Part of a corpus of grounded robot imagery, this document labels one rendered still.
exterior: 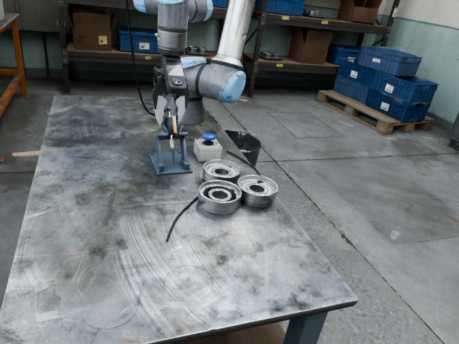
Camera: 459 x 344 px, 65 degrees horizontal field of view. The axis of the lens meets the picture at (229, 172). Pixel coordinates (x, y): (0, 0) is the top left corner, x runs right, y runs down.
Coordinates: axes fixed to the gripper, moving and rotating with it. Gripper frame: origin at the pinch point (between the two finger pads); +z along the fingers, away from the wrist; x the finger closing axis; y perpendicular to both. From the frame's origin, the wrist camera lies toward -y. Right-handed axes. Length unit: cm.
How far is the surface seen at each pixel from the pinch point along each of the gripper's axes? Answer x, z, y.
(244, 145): -77, 57, 101
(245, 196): -13.0, 9.1, -27.2
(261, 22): -183, 1, 310
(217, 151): -14.4, 8.7, -2.8
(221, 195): -8.0, 10.4, -24.0
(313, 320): -16, 20, -57
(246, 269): -4.2, 11.9, -48.2
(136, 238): 14.7, 11.9, -34.2
